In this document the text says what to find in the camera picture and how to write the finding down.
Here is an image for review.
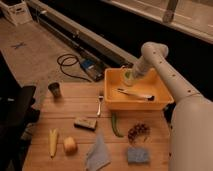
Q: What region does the bunch of dark grapes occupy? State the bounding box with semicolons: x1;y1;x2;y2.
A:
128;123;150;144

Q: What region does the brown scrub sponge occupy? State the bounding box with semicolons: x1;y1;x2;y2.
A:
74;117;97;130

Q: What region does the white storage box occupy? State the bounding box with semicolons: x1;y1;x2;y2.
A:
0;0;32;26

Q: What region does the blue black device on floor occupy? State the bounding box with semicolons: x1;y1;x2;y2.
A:
80;59;104;82

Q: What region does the black handled utensil in tray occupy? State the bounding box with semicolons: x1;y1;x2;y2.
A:
117;88;155;101

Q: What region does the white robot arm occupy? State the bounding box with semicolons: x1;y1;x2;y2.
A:
133;42;213;171

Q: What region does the grey metal rail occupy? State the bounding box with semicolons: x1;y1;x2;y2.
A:
26;0;136;66

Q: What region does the pale green cup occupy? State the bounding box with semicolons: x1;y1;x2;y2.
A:
122;68;133;86

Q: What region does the green chili pepper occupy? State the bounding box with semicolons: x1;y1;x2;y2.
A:
111;113;124;138

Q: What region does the black chair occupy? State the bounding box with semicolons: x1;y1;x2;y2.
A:
0;52;40;171

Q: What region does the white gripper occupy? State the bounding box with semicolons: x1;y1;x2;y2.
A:
131;57;151;80

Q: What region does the black cable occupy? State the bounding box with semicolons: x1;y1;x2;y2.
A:
56;53;93;83

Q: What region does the yellow corn cob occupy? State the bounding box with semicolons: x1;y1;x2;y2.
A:
49;129;58;158

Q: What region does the blue sponge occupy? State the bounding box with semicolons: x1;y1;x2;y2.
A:
127;147;150;164

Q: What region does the silver fork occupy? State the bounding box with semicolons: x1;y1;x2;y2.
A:
97;94;104;117

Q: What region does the yellow plastic tray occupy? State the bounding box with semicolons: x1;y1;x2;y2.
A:
104;68;174;110

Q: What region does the dark grey cup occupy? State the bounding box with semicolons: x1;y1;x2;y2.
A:
48;82;61;98

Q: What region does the grey blue cloth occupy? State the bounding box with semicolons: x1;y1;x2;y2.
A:
85;134;111;171

